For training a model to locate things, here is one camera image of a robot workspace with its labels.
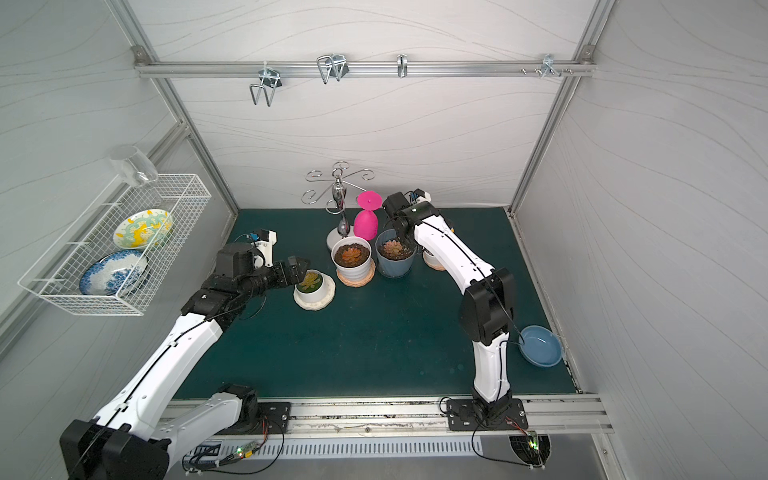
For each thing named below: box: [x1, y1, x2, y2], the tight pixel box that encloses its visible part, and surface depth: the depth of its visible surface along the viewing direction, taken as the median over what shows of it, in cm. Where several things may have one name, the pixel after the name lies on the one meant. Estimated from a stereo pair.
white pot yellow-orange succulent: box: [294, 269, 325, 303], surface depth 92 cm
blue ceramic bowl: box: [518, 325, 563, 368], surface depth 84 cm
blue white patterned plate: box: [80, 250, 149, 296], surface depth 63 cm
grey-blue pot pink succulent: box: [375, 228, 418, 278], surface depth 98 cm
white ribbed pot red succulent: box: [331, 236, 372, 283], surface depth 97 cm
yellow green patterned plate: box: [113, 209, 173, 250], surface depth 71 cm
